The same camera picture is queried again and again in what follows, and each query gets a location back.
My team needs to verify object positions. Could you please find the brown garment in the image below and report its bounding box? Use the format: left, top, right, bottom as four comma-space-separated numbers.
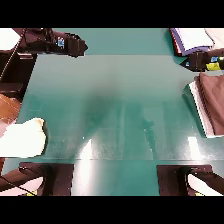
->
194, 72, 224, 136

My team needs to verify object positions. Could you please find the white garment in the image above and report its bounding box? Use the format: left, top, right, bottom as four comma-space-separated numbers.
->
187, 80, 224, 139

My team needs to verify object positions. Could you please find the lilac garment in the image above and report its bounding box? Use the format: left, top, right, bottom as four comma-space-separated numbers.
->
169, 27, 215, 57

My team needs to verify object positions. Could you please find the black cable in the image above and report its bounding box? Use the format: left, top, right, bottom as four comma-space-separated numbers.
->
0, 175, 36, 197

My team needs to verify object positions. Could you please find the cream garment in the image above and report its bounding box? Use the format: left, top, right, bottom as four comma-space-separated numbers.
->
0, 117, 48, 159

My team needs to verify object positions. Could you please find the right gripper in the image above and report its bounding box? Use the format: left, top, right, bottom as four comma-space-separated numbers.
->
179, 50, 208, 72

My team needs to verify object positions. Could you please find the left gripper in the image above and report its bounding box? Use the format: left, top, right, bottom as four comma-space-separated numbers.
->
66, 34, 89, 59

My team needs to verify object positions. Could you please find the pale grey garment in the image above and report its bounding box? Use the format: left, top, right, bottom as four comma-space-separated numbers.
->
204, 27, 224, 52

